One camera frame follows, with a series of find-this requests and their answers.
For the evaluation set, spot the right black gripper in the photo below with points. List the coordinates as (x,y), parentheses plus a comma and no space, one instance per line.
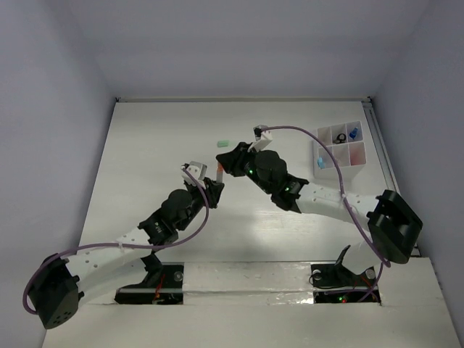
(233,161)

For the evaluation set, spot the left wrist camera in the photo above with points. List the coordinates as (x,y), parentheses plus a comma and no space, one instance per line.
(194,172)

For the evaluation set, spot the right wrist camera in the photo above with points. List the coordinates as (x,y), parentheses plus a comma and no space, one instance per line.
(263,138)

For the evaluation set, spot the black scissors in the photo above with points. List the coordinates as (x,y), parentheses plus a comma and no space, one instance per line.
(340,138)

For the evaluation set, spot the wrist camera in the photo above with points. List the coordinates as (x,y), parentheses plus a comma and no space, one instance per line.
(194,172)
(263,138)

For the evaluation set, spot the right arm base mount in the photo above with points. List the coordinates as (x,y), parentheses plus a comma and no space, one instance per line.
(334,284)

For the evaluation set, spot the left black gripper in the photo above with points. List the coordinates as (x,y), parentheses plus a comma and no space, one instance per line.
(211,189)

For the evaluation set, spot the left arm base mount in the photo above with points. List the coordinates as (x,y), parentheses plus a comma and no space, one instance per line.
(162,285)

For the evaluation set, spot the green eraser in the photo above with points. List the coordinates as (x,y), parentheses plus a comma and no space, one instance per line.
(223,144)

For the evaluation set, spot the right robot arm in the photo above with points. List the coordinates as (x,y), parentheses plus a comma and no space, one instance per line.
(388,225)

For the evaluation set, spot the blue cap glue pen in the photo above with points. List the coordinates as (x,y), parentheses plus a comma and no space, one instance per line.
(353,133)

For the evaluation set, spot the orange cap grey marker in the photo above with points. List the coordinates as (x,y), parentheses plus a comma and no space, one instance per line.
(219,173)

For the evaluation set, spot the white compartment organizer box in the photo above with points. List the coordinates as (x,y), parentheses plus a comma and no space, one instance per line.
(350,156)

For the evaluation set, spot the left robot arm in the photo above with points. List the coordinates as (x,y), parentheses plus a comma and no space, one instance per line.
(67,280)

